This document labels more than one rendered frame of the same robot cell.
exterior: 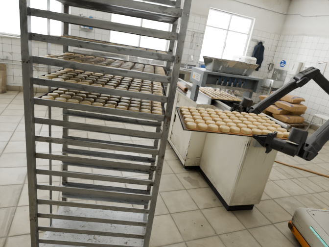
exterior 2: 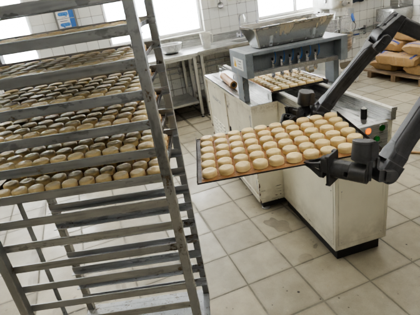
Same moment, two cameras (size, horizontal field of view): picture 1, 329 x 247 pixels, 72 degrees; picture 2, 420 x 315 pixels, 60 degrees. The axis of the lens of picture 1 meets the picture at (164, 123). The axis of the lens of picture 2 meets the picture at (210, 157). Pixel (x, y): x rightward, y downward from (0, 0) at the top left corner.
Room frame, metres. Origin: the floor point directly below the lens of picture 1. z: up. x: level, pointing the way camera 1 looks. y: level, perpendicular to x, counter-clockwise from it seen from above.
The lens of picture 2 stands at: (-0.01, -0.28, 1.56)
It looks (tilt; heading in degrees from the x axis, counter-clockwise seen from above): 24 degrees down; 7
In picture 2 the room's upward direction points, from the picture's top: 9 degrees counter-clockwise
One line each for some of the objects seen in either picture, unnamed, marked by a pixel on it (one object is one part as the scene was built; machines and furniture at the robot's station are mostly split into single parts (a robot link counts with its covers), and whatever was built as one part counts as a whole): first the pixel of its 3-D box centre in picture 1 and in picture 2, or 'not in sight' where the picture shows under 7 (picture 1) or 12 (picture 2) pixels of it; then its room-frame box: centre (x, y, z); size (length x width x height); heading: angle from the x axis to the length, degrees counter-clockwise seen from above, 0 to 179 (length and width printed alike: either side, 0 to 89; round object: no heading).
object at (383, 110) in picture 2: (226, 97); (300, 79); (2.76, -0.70, 0.87); 2.01 x 0.03 x 0.07; 18
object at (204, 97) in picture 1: (189, 88); (240, 79); (2.99, -0.25, 0.88); 1.28 x 0.01 x 0.07; 18
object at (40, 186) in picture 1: (96, 190); (110, 294); (0.99, 0.30, 0.60); 0.64 x 0.03 x 0.03; 96
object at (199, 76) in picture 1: (223, 87); (287, 67); (2.61, -0.60, 1.01); 0.72 x 0.33 x 0.34; 108
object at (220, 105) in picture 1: (205, 95); (264, 87); (2.67, -0.42, 0.87); 2.01 x 0.03 x 0.07; 18
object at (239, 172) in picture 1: (234, 153); (328, 166); (2.13, -0.75, 0.45); 0.70 x 0.34 x 0.90; 18
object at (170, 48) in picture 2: (144, 61); (170, 49); (5.11, 0.65, 0.94); 0.33 x 0.33 x 0.12
